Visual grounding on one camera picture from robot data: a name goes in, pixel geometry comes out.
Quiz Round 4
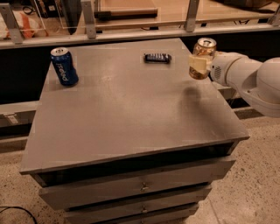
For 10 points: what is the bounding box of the metal railing frame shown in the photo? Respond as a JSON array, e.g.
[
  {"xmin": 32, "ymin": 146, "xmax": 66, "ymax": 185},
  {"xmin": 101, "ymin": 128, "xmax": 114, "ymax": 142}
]
[{"xmin": 0, "ymin": 0, "xmax": 279, "ymax": 49}]

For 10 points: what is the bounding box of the orange LaCroix can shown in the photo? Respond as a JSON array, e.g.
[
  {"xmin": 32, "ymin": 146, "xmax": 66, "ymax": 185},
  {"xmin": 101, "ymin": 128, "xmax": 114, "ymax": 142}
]
[{"xmin": 189, "ymin": 38, "xmax": 216, "ymax": 80}]

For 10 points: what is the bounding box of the lower drawer knob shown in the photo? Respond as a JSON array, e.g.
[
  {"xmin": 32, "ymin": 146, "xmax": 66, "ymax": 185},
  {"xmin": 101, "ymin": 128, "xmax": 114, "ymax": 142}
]
[{"xmin": 141, "ymin": 206, "xmax": 148, "ymax": 214}]

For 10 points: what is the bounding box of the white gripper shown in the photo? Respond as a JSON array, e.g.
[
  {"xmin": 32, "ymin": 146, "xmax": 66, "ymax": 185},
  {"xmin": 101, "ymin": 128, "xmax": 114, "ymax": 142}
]
[{"xmin": 189, "ymin": 52, "xmax": 249, "ymax": 87}]

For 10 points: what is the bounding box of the orange white bag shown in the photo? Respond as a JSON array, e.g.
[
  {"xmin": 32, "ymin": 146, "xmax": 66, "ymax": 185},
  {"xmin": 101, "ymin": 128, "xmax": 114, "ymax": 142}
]
[{"xmin": 0, "ymin": 11, "xmax": 48, "ymax": 39}]

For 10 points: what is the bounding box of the blue Pepsi can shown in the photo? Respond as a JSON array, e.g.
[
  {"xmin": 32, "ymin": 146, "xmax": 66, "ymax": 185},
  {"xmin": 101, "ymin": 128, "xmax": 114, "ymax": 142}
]
[{"xmin": 51, "ymin": 47, "xmax": 79, "ymax": 87}]

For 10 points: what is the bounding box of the top drawer knob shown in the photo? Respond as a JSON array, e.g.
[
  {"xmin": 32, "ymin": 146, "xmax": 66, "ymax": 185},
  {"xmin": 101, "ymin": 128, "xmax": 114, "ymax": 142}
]
[{"xmin": 140, "ymin": 182, "xmax": 150, "ymax": 192}]

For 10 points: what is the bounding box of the black floor cable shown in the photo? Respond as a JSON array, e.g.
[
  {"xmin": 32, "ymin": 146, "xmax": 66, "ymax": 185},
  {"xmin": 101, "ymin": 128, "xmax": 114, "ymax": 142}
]
[{"xmin": 0, "ymin": 206, "xmax": 39, "ymax": 224}]

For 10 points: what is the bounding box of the drawer knob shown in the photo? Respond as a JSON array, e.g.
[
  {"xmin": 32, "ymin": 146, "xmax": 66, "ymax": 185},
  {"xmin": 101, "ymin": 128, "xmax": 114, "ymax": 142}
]
[
  {"xmin": 140, "ymin": 182, "xmax": 150, "ymax": 192},
  {"xmin": 141, "ymin": 206, "xmax": 148, "ymax": 214}
]

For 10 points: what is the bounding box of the grey drawer cabinet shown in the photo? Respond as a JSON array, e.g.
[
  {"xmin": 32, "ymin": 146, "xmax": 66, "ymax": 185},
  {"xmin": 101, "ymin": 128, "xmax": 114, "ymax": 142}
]
[{"xmin": 20, "ymin": 38, "xmax": 249, "ymax": 224}]

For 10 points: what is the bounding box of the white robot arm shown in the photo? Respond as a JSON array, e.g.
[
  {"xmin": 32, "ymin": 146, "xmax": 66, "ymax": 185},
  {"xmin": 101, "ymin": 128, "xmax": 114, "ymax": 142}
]
[{"xmin": 189, "ymin": 52, "xmax": 280, "ymax": 118}]

